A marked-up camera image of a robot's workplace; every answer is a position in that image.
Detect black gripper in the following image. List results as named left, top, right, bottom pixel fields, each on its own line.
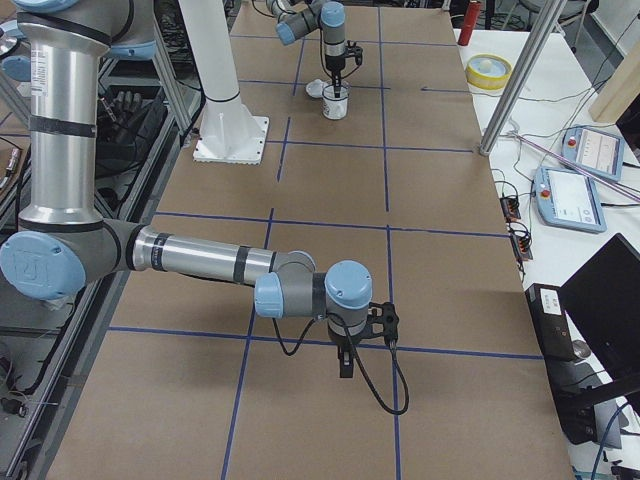
left=331, top=331, right=354, bottom=378
left=325, top=55, right=345, bottom=98

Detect clear glass funnel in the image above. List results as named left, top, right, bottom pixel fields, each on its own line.
left=322, top=83, right=350, bottom=102

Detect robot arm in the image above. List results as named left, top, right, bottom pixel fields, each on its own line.
left=265, top=0, right=347, bottom=94
left=1, top=1, right=374, bottom=378

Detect white ceramic cup lid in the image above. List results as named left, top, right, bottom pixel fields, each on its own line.
left=305, top=79, right=327, bottom=99

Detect yellow tape roll with dish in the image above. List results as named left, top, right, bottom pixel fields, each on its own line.
left=465, top=54, right=512, bottom=91

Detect red bottle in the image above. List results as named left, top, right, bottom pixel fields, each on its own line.
left=457, top=0, right=482, bottom=46

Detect green tipped metal rod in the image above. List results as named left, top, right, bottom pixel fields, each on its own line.
left=507, top=131, right=639, bottom=205

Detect black desktop box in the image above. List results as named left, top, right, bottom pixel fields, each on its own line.
left=525, top=283, right=592, bottom=362

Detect near teach pendant tablet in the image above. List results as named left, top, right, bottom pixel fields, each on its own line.
left=534, top=167, right=607, bottom=233

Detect teach pendant tablet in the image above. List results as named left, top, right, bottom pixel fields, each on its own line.
left=562, top=125, right=624, bottom=181
left=534, top=167, right=607, bottom=233

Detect black computer monitor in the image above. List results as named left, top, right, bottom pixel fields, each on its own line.
left=559, top=233, right=639, bottom=379

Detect far teach pendant tablet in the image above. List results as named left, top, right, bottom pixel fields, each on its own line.
left=562, top=125, right=624, bottom=181

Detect black camera cable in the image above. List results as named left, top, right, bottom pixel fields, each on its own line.
left=272, top=317, right=410, bottom=415

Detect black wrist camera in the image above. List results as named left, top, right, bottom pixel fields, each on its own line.
left=367, top=301, right=400, bottom=350
left=345, top=41, right=363, bottom=66

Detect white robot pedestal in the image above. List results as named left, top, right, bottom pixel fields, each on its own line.
left=179, top=0, right=254, bottom=136

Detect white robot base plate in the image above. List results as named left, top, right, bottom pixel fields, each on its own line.
left=193, top=113, right=269, bottom=165

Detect aluminium frame post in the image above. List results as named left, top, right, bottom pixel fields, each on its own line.
left=479, top=0, right=567, bottom=156

